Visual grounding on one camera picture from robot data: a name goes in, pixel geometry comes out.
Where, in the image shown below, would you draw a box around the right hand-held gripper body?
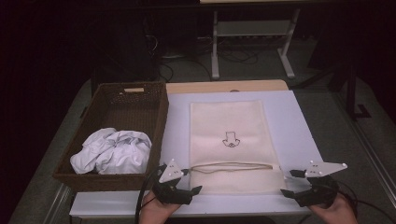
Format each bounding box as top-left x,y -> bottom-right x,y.
296,161 -> 348,208

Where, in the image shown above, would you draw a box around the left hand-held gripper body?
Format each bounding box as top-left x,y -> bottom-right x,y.
151,159 -> 192,205

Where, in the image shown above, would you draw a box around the beige drawstring cord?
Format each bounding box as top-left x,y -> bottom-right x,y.
190,161 -> 275,175

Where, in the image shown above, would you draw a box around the white garment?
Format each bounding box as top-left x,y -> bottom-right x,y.
69,127 -> 153,175

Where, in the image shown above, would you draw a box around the cream drawstring bag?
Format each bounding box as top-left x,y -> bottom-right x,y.
189,100 -> 288,195

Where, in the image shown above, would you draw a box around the brown wicker basket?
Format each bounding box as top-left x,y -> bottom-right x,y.
51,81 -> 170,192

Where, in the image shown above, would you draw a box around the person's right hand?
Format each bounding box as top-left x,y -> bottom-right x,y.
307,193 -> 360,224

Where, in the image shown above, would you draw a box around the person's left hand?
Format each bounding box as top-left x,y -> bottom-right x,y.
138,189 -> 182,224

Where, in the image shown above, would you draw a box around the dark metal stand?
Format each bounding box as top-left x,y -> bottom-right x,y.
311,60 -> 372,121

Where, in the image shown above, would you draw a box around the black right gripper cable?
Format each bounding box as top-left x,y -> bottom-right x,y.
336,180 -> 396,224

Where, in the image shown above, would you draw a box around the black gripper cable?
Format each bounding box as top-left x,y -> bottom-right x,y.
336,180 -> 396,224
134,163 -> 168,224

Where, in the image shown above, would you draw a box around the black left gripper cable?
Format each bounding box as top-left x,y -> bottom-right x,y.
134,163 -> 168,224

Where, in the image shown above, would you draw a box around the metal floor rail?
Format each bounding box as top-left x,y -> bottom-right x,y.
332,92 -> 396,200
42,183 -> 73,224

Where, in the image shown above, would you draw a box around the white metal desk frame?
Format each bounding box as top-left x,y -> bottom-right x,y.
210,8 -> 302,80

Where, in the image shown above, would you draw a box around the black floor cables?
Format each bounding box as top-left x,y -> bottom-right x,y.
158,34 -> 260,82

